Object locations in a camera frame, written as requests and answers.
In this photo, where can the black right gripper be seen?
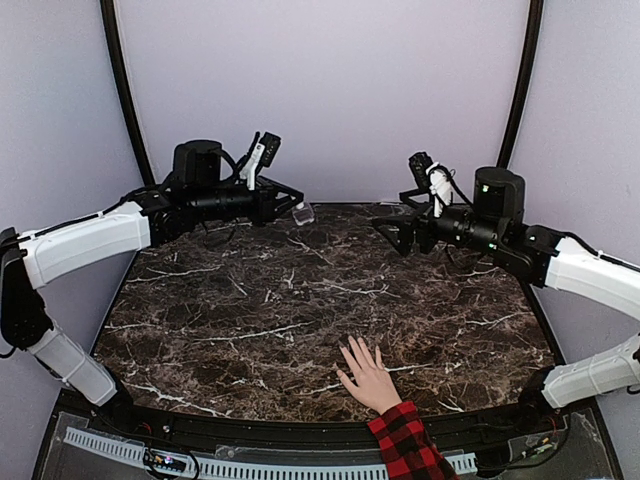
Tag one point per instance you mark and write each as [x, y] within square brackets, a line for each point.
[421, 218]

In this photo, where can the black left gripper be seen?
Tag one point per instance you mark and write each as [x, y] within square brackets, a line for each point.
[264, 209]

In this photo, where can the purple nail polish bottle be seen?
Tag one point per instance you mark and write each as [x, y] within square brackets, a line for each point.
[303, 214]

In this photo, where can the red plaid sleeve forearm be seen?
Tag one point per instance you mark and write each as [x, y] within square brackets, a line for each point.
[406, 448]

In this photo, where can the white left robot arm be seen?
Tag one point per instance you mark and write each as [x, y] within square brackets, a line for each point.
[205, 184]

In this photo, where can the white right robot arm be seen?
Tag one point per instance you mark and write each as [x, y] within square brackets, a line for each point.
[491, 223]

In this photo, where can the person's bare hand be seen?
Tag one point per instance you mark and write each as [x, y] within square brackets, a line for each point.
[367, 381]

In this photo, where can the small green circuit board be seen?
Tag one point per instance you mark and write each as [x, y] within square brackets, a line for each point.
[166, 463]

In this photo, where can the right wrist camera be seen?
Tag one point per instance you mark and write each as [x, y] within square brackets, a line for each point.
[434, 179]

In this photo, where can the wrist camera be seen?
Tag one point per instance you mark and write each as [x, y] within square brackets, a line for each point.
[434, 179]
[260, 155]

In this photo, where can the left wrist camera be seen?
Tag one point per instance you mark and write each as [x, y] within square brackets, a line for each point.
[260, 155]

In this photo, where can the black left frame post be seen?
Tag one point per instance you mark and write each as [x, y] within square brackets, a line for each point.
[123, 89]

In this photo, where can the black frame post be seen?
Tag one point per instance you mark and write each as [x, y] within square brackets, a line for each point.
[529, 49]
[123, 89]

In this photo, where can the black right frame post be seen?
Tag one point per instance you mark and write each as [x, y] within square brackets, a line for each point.
[529, 49]

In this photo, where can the grey slotted cable duct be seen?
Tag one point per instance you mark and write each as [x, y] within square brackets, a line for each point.
[230, 462]

